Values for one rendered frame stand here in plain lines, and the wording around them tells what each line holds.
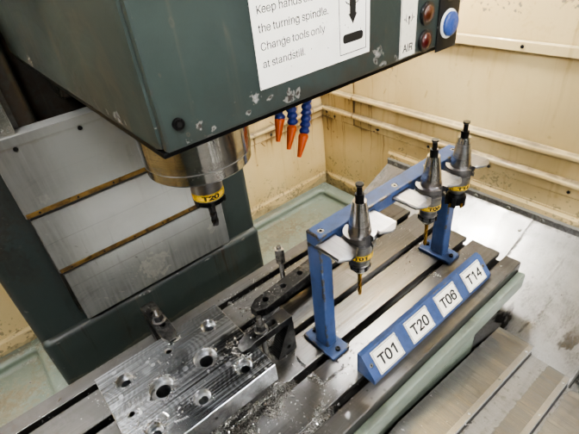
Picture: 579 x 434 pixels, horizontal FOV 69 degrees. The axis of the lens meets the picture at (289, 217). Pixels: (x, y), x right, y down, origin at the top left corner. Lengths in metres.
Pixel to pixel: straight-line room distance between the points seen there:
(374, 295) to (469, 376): 0.30
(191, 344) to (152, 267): 0.36
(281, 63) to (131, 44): 0.14
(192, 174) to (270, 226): 1.36
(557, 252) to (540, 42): 0.60
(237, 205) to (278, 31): 0.97
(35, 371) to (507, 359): 1.43
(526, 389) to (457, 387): 0.17
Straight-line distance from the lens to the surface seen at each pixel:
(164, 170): 0.59
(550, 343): 1.37
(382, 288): 1.15
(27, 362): 1.74
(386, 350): 0.96
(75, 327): 1.30
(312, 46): 0.46
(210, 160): 0.57
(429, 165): 0.91
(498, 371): 1.24
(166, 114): 0.38
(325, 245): 0.78
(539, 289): 1.43
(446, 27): 0.63
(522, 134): 1.46
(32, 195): 1.05
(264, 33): 0.42
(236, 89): 0.41
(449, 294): 1.09
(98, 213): 1.11
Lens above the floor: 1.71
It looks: 35 degrees down
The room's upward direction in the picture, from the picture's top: 7 degrees counter-clockwise
